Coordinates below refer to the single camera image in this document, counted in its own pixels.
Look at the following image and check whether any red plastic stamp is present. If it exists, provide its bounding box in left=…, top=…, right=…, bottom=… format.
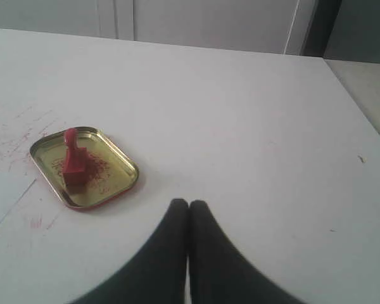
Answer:
left=62, top=128, right=88, bottom=193

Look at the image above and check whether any white cabinet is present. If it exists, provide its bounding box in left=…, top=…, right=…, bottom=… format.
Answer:
left=0, top=0, right=317, bottom=55

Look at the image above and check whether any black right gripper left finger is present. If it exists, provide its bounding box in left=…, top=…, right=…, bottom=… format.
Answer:
left=74, top=198, right=189, bottom=303

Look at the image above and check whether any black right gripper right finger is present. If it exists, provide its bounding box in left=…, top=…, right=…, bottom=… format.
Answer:
left=189, top=200, right=301, bottom=303

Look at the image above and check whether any white paper sheet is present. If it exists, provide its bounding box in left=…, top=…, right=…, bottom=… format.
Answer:
left=0, top=172, right=35, bottom=223

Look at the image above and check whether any gold tin lid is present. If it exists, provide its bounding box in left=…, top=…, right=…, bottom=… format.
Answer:
left=30, top=127, right=139, bottom=210

